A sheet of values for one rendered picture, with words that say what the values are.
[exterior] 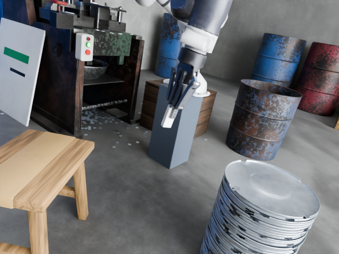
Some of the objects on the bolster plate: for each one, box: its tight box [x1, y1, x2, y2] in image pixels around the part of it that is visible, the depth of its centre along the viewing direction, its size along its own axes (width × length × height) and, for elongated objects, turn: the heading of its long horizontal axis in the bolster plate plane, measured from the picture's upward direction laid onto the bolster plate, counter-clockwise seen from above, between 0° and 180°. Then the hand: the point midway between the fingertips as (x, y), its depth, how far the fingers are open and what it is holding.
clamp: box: [45, 0, 76, 12], centre depth 147 cm, size 6×17×10 cm, turn 120°
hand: (169, 116), depth 75 cm, fingers closed
